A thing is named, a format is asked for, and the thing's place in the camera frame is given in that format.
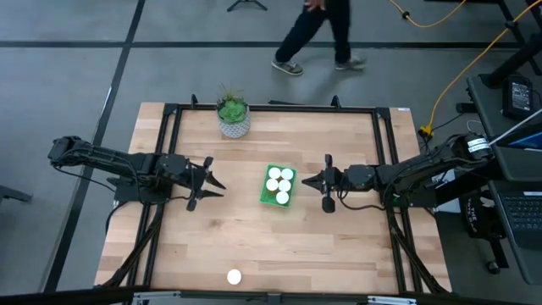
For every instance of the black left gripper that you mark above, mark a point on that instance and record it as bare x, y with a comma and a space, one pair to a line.
199, 186

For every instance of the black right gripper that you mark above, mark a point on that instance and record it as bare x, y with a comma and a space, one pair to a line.
329, 180

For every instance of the white ball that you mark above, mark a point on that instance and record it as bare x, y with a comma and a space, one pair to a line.
234, 276
272, 184

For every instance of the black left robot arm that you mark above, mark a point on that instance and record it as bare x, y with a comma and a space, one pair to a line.
127, 163

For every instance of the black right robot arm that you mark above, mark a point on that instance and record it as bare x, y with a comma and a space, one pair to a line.
402, 173

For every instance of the green plastic basket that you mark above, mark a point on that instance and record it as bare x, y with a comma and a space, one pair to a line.
266, 200

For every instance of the succulent in white patterned pot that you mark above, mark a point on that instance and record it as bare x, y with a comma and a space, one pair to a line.
233, 125

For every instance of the white ball bottom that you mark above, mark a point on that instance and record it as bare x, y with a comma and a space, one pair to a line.
234, 276

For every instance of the person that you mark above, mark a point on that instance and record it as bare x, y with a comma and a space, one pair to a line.
302, 29

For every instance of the black rig beam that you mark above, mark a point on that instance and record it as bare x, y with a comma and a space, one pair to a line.
63, 296

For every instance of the black tripod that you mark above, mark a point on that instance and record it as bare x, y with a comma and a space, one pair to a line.
247, 3

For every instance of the dark grey desk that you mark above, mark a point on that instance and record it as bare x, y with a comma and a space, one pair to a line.
491, 110

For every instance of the dark grey furniture leg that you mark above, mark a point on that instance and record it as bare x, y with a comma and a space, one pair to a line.
12, 195

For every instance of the black laptop keyboard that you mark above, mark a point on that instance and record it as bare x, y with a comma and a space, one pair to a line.
525, 212

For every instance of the dark laptop blue screen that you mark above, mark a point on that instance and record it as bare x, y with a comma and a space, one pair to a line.
527, 140

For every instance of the black power adapter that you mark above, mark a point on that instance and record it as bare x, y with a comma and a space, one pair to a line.
518, 97

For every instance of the black stand leg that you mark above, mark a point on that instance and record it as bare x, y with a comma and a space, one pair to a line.
516, 59

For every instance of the black aluminium table frame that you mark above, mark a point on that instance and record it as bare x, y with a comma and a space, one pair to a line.
275, 109

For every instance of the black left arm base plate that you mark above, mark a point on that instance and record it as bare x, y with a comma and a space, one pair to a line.
127, 195

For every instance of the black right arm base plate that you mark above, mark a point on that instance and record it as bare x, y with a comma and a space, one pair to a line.
406, 201

